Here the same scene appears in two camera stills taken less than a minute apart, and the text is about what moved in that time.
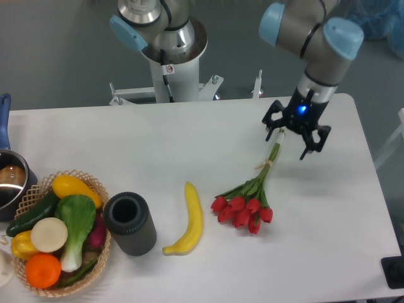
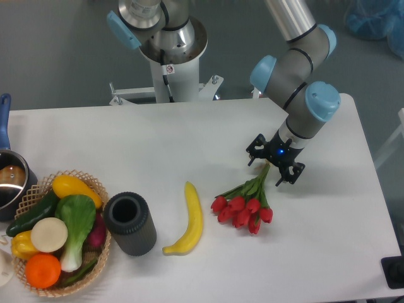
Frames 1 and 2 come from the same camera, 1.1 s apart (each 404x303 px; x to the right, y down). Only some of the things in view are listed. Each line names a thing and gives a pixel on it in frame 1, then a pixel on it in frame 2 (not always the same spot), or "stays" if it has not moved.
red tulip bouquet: [247, 204] stays
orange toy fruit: [43, 270] stays
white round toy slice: [49, 235] stays
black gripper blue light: [303, 112] → [279, 151]
